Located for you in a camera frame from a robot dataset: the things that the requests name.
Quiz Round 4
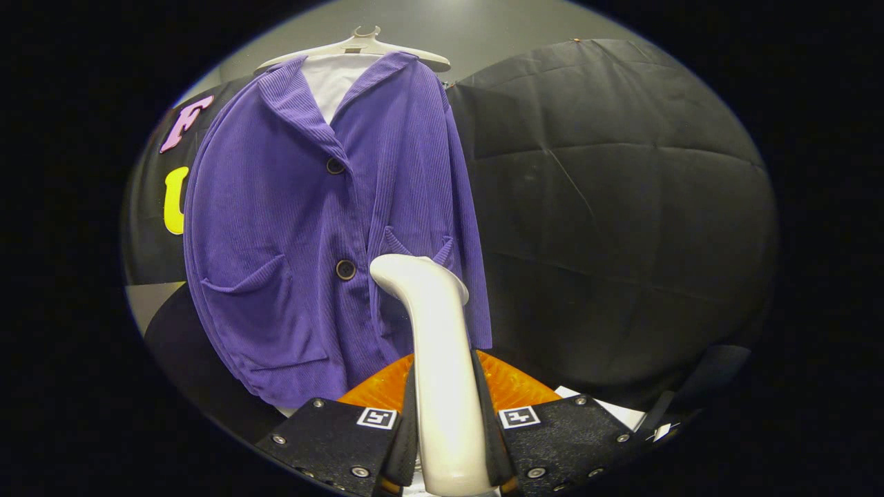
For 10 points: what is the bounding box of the black backdrop cloth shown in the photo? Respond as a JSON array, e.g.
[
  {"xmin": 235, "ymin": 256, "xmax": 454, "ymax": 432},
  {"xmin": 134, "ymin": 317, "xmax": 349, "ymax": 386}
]
[
  {"xmin": 123, "ymin": 75, "xmax": 258, "ymax": 285},
  {"xmin": 444, "ymin": 38, "xmax": 781, "ymax": 409}
]

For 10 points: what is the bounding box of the grey cabinet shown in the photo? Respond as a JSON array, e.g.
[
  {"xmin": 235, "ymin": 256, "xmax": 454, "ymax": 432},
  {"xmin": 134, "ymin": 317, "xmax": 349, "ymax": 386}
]
[{"xmin": 126, "ymin": 280, "xmax": 287, "ymax": 444}]

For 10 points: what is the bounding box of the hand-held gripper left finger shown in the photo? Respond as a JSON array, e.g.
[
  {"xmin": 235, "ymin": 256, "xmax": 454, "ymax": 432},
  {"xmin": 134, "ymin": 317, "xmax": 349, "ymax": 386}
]
[{"xmin": 254, "ymin": 353, "xmax": 421, "ymax": 497}]

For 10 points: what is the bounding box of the purple corduroy jacket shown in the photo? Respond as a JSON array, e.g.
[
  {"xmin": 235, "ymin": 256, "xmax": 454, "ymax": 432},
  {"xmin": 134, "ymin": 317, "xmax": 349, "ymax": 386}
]
[{"xmin": 183, "ymin": 52, "xmax": 493, "ymax": 410}]

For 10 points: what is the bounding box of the white paper sheet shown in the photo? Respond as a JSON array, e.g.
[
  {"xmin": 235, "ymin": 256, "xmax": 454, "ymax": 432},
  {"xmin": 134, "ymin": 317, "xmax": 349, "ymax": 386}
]
[{"xmin": 552, "ymin": 385, "xmax": 647, "ymax": 431}]

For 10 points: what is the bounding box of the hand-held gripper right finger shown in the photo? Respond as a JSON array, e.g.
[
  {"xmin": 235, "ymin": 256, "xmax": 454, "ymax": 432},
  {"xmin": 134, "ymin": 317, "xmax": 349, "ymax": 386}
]
[{"xmin": 472, "ymin": 349, "xmax": 653, "ymax": 497}]

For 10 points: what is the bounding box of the white mannequin torso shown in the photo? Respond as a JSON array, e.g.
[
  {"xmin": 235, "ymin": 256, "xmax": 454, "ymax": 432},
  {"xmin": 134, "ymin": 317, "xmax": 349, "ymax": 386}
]
[{"xmin": 276, "ymin": 54, "xmax": 385, "ymax": 419}]

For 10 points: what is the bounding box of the white plastic hanger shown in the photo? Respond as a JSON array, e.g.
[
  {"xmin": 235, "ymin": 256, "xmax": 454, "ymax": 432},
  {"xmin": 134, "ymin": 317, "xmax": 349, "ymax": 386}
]
[{"xmin": 254, "ymin": 26, "xmax": 452, "ymax": 75}]

